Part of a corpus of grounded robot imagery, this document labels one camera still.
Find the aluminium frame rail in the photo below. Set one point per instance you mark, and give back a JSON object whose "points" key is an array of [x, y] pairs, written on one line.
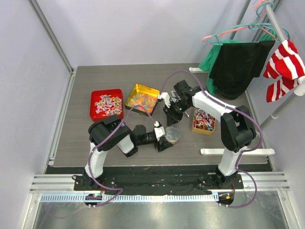
{"points": [[59, 188]]}

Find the black hanging cloth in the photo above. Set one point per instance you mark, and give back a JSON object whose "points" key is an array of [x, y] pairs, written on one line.
{"points": [[240, 66]]}

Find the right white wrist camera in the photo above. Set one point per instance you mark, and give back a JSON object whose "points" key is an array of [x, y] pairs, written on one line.
{"points": [[166, 98]]}

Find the white round lid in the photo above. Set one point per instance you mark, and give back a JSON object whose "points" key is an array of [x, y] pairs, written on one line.
{"points": [[173, 131]]}

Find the pink clothes hanger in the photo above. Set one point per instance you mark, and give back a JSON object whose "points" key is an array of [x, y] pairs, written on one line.
{"points": [[259, 12]]}

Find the gold gummy tin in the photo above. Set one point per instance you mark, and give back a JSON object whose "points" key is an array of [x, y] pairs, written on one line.
{"points": [[144, 96]]}

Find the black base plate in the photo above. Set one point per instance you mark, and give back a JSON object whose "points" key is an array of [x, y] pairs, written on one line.
{"points": [[156, 181]]}

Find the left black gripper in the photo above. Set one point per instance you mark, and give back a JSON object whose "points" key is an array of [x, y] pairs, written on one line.
{"points": [[163, 144]]}

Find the white clothes rack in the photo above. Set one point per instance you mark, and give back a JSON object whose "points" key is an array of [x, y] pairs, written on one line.
{"points": [[209, 63]]}

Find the clear round jar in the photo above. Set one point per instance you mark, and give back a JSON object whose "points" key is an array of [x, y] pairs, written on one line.
{"points": [[172, 139]]}

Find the small gold lollipop tin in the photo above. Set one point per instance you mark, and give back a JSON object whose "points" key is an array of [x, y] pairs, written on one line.
{"points": [[203, 123]]}

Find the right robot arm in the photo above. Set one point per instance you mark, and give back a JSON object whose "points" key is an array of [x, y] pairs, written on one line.
{"points": [[236, 125]]}

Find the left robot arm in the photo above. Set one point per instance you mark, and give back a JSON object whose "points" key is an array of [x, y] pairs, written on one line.
{"points": [[112, 131]]}

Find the silver metal scoop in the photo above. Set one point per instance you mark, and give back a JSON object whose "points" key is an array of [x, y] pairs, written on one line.
{"points": [[174, 97]]}

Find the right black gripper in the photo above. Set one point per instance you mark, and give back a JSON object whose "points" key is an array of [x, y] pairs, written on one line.
{"points": [[172, 117]]}

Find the red candy tin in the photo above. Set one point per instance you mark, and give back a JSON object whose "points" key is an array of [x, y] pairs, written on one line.
{"points": [[105, 103]]}

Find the teal clothes hanger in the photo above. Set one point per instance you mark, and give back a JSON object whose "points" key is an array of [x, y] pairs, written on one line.
{"points": [[268, 28]]}

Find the red white striped sock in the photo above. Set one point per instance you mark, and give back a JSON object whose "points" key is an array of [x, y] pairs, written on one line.
{"points": [[287, 67]]}

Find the green hanging garment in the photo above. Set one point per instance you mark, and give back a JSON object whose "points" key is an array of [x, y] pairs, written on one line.
{"points": [[209, 59]]}

